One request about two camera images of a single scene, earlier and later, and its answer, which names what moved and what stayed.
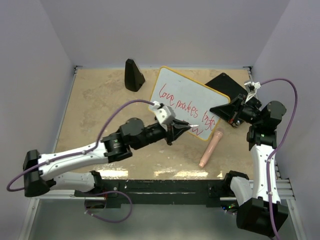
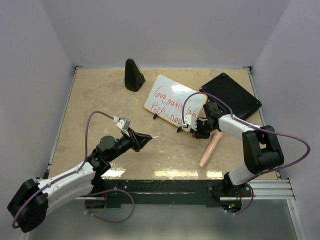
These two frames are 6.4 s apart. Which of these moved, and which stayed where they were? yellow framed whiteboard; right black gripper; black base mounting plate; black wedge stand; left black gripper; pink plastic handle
Moved: right black gripper; yellow framed whiteboard; left black gripper
Stayed: black wedge stand; pink plastic handle; black base mounting plate
